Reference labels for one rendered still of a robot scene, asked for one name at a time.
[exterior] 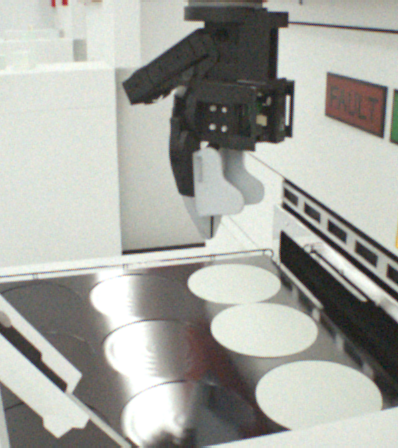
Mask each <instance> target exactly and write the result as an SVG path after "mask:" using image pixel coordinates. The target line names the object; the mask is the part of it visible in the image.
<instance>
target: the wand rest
mask: <svg viewBox="0 0 398 448"><path fill-rule="evenodd" d="M0 311H3V312H4V313H6V314H7V316H8V317H9V318H10V320H11V322H12V325H13V326H14V327H15V328H16V329H17V330H18V331H20V332H21V333H22V334H23V335H24V336H25V337H26V338H27V339H28V340H29V341H31V343H32V344H33V345H34V346H35V347H36V348H37V349H38V350H39V351H41V352H42V360H43V361H44V362H45V363H46V364H47V365H48V366H49V367H50V368H52V369H53V370H54V371H55V372H56V373H57V374H58V375H59V376H60V377H62V378H63V379H64V380H65V381H66V383H67V385H68V388H67V390H68V391H70V392H71V393H72V390H73V389H74V388H75V386H76V384H77V383H78V381H79V379H80V378H81V374H80V373H79V372H78V371H77V369H76V368H75V367H74V366H72V365H71V364H70V363H69V362H68V361H67V360H66V359H65V358H64V357H63V356H62V355H61V354H60V353H59V352H58V351H57V350H56V349H55V348H54V347H53V346H52V345H50V344H49V343H47V342H46V341H45V340H44V338H43V337H42V336H41V335H40V334H39V333H38V332H37V331H36V330H35V329H34V328H33V327H32V326H31V325H29V324H28V323H27V322H26V321H25V320H24V319H23V318H22V316H21V315H20V314H19V313H18V312H17V311H16V310H15V309H14V308H13V307H12V306H11V305H10V304H8V303H7V302H6V301H5V299H4V298H3V297H2V296H1V295H0ZM0 380H1V381H2V382H3V383H4V384H5V385H6V386H8V387H9V388H10V389H11V390H12V391H13V392H14V393H16V394H17V395H18V397H19V398H20V399H22V400H23V401H24V402H25V403H26V404H27V405H29V406H30V407H32V408H33V409H34V410H36V411H37V412H38V413H39V415H40V416H41V417H43V422H44V425H45V427H46V428H47V429H48V430H49V431H50V432H51V433H52V434H54V435H55V436H56V437H57V438H59V437H60V436H62V435H63V433H65V432H67V431H68V430H70V429H71V428H72V427H83V428H84V427H85V425H86V423H87V421H88V419H89V416H88V415H87V414H86V413H85V412H84V411H82V409H81V408H80V407H79V406H78V405H77V404H76V403H75V402H74V401H71V400H70V399H69V398H68V397H67V396H66V395H65V394H64V393H63V392H61V391H60V390H59V389H58V388H57V387H56V386H55V385H54V384H53V383H52V382H51V381H49V379H48V378H47V377H46V376H45V375H44V374H42V373H41V372H39V371H38V370H37V369H36V368H35V367H34V366H33V365H32V364H31V363H30V362H29V361H27V360H26V358H25V357H24V356H23V355H22V354H21V353H20V352H19V351H17V350H16V349H15V348H14V347H13V346H12V345H11V344H10V343H9V342H8V341H7V340H6V339H5V338H4V337H3V336H2V335H1V334H0ZM0 448H10V446H9V439H8V432H7V426H6V419H5V417H4V413H3V406H2V400H1V393H0Z"/></svg>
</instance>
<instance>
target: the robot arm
mask: <svg viewBox="0 0 398 448"><path fill-rule="evenodd" d="M268 1H269V0H183V2H188V6H184V21H185V22H204V28H197V29H195V30H194V31H193V32H192V33H190V34H188V35H187V36H186V37H184V38H183V39H182V40H180V41H179V42H178V43H176V44H175V45H174V46H171V47H170V48H168V49H167V50H166V51H164V52H163V53H162V54H160V55H159V56H158V57H156V58H155V59H154V60H152V61H151V62H150V63H148V64H146V65H143V66H141V67H140V68H138V69H137V70H135V71H134V72H133V74H132V75H131V76H130V77H129V78H128V79H126V80H125V81H124V82H122V85H123V87H122V88H123V89H124V91H125V93H126V96H127V98H128V100H129V102H130V105H131V106H134V105H140V104H145V105H146V104H147V105H149V104H153V103H156V102H159V101H161V100H162V99H165V98H167V97H169V96H170V95H172V93H171V92H173V91H174V90H176V89H177V90H176V92H175V94H174V101H173V102H172V104H173V106H172V109H171V117H170V118H169V124H170V134H169V161H170V166H171V170H172V173H173V177H174V180H175V183H176V187H177V190H178V193H179V194H180V195H181V196H182V199H183V202H184V205H185V207H186V209H187V211H188V213H189V216H190V218H191V220H192V222H193V224H194V225H195V227H196V229H197V230H198V232H199V234H200V235H201V237H202V238H203V239H205V240H211V238H215V236H216V234H217V231H218V229H219V226H220V223H221V221H222V217H223V216H228V215H238V214H240V212H241V211H242V210H243V209H244V205H250V204H257V203H259V202H261V201H262V200H263V198H264V195H265V186H264V184H263V182H262V181H260V180H259V179H258V178H256V177H255V176H254V175H252V174H251V173H250V172H249V171H248V170H247V168H246V157H245V151H251V152H254V151H255V145H256V144H258V143H259V144H261V143H269V144H275V145H276V144H279V143H281V142H284V141H285V137H287V138H293V131H294V129H293V116H294V100H295V80H292V79H287V77H280V78H278V65H279V61H278V47H279V30H280V28H288V23H289V12H279V11H268V8H263V2H268ZM287 95H288V96H289V113H288V122H289V124H286V101H287ZM202 141H203V142H208V143H207V145H206V146H205V148H203V149H201V147H200V143H201V142H202ZM244 150H245V151H244Z"/></svg>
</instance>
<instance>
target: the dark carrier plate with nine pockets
mask: <svg viewBox="0 0 398 448"><path fill-rule="evenodd" d="M222 264H243V265H250V266H255V267H259V268H262V269H265V270H267V271H269V272H271V273H272V274H273V275H274V276H276V277H277V279H278V280H279V282H280V289H279V291H278V292H277V293H276V294H275V295H274V296H272V297H270V298H268V299H266V300H263V301H259V302H255V303H266V304H270V303H275V304H280V305H284V306H288V307H291V308H294V309H296V310H298V311H299V312H301V313H303V314H305V315H306V316H308V317H309V318H311V319H312V320H313V321H314V323H315V324H316V326H317V328H316V329H317V337H316V339H315V341H314V342H313V344H312V345H310V346H308V347H307V348H305V349H304V350H302V351H300V352H297V353H295V354H293V355H289V356H283V357H259V356H252V355H247V354H244V353H237V352H235V351H233V350H230V349H229V348H227V347H225V346H223V345H222V344H221V343H220V342H218V341H217V340H216V338H215V337H214V336H213V334H212V331H211V324H212V321H213V319H214V318H215V317H216V316H217V315H218V314H219V313H221V312H222V311H224V310H226V309H228V308H231V307H234V306H238V305H243V304H224V303H218V302H217V303H215V302H211V301H208V300H206V299H203V298H201V297H199V296H197V295H195V294H194V293H193V292H192V291H191V290H190V289H189V287H188V280H189V278H190V276H191V275H192V274H194V273H195V272H196V271H198V270H200V269H203V268H206V267H209V266H214V265H222ZM0 295H1V296H2V297H3V298H4V299H5V301H6V302H7V303H8V304H10V305H11V306H12V307H13V308H14V309H15V310H16V311H17V312H18V313H19V314H20V315H21V316H22V318H23V319H24V320H25V321H26V322H27V323H28V324H29V325H31V326H32V327H33V328H34V329H35V330H36V331H37V332H38V333H39V334H40V335H41V336H42V337H43V338H44V340H45V341H46V342H47V343H49V344H50V345H52V346H53V347H54V348H55V349H56V350H57V351H58V352H59V353H60V354H61V355H62V356H63V357H64V358H65V359H66V360H67V361H68V362H69V363H70V364H71V365H72V366H74V367H75V368H76V369H77V371H78V372H79V373H80V374H81V378H80V379H79V381H78V383H77V384H76V386H75V388H74V389H73V390H72V394H73V395H74V397H75V398H76V399H78V400H79V401H80V402H81V403H82V404H83V405H84V406H86V407H88V408H89V409H90V410H91V411H92V412H93V413H94V414H95V415H97V416H98V417H99V418H100V419H101V420H102V421H103V422H104V423H105V424H107V425H109V426H110V427H111V428H112V429H113V431H115V432H116V433H117V434H118V435H119V436H120V437H121V438H123V439H125V438H127V437H129V438H130V439H131V440H132V441H135V442H136V443H137V444H138V445H139V446H140V447H141V448H202V447H212V446H217V445H222V444H227V443H232V442H237V441H242V440H247V439H252V438H257V437H262V436H267V435H272V434H276V433H282V432H287V431H292V429H289V428H288V427H286V426H282V425H281V424H279V423H277V422H276V421H274V420H273V419H270V418H269V417H268V416H267V415H266V414H265V413H264V412H263V411H264V410H262V409H261V407H260V405H259V403H258V401H257V398H256V388H257V385H258V383H259V381H260V380H261V379H262V377H263V376H264V375H265V374H267V373H268V372H269V371H271V370H272V369H274V368H276V367H278V366H281V365H284V364H287V363H292V362H297V361H319V360H320V361H327V362H332V363H336V364H339V365H345V366H348V367H350V368H351V369H354V370H356V371H357V372H361V373H362V374H363V375H365V376H366V377H367V378H368V379H370V380H371V381H372V382H373V383H374V384H375V386H376V387H377V388H378V389H379V392H380V395H381V398H382V409H381V411H385V410H387V409H390V408H394V407H398V391H397V389H396V388H395V387H394V386H393V385H392V383H390V382H389V381H388V380H387V379H386V378H385V376H384V375H383V374H381V373H380V372H379V371H378V370H377V369H376V367H375V366H374V365H372V364H371V363H370V361H369V360H368V358H367V357H366V356H365V355H364V354H362V353H361V352H360V351H359V349H358V348H357V347H356V346H355V345H354V344H353V343H352V342H350V341H349V339H348V338H347V337H346V336H345V335H344V334H343V332H342V331H341V330H340V329H339V328H337V326H336V325H335V324H334V323H333V322H332V321H331V320H330V319H329V318H328V317H327V316H326V315H325V314H324V312H323V311H322V310H320V309H319V308H318V307H317V306H316V305H315V303H314V302H313V301H312V300H311V299H310V298H309V297H308V296H307V294H306V293H305V292H304V291H303V290H302V289H301V288H300V287H299V286H298V285H297V284H296V283H295V282H294V281H293V280H291V279H290V278H289V277H288V276H287V275H286V273H285V272H284V271H283V270H282V269H281V268H280V267H279V266H278V264H277V263H276V262H275V261H274V260H273V259H272V258H271V257H270V256H269V255H268V254H267V255H258V256H249V257H239V258H230V259H221V260H211V261H202V262H193V263H184V264H175V265H166V266H157V267H148V268H139V269H130V270H121V271H112V272H104V273H100V272H94V273H85V274H76V275H68V276H59V277H51V278H42V279H25V280H17V281H9V282H1V283H0ZM0 393H1V400H2V406H3V413H4V417H5V419H6V426H7V432H8V439H9V446H10V448H123V447H122V446H121V445H120V444H119V443H118V442H117V441H116V440H115V439H114V438H112V437H111V436H110V435H108V434H107V433H106V432H105V431H103V430H102V429H101V428H100V427H99V426H98V425H97V424H95V423H94V422H93V421H92V420H91V419H88V421H87V423H86V425H85V427H84V428H83V427H72V428H71V429H70V430H68V431H67V432H65V433H63V435H62V436H60V437H59V438H57V437H56V436H55V435H54V434H52V433H51V432H50V431H49V430H48V429H47V428H46V427H45V425H44V422H43V417H41V416H40V415H39V413H38V412H37V411H36V410H34V409H33V408H32V407H30V406H29V405H27V404H26V403H25V402H24V401H23V400H22V399H20V398H19V397H18V395H17V394H16V393H14V392H13V391H12V390H11V389H10V388H9V387H8V386H6V385H5V384H4V383H3V382H2V381H1V380H0Z"/></svg>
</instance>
